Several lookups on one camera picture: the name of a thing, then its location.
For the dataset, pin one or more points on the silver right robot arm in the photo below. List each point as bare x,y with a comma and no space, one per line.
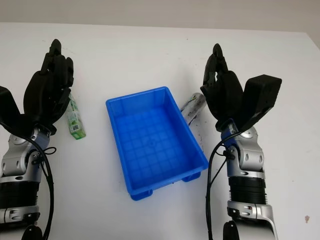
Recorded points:
250,160

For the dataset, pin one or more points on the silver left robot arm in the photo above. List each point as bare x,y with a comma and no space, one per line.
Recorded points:
17,160

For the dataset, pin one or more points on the green slim carton box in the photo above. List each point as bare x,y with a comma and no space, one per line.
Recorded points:
75,122

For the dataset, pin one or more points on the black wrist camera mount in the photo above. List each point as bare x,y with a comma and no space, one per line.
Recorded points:
10,107
260,97

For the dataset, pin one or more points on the blue plastic tray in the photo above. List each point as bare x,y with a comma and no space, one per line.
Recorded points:
152,142

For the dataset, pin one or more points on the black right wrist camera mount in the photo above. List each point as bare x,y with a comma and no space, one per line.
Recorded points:
260,97

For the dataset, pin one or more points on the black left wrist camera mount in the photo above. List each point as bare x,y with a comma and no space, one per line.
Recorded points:
10,107

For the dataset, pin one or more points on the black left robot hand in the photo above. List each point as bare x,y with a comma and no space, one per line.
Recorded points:
45,95

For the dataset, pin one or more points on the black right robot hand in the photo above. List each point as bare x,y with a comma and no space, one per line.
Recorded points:
228,95

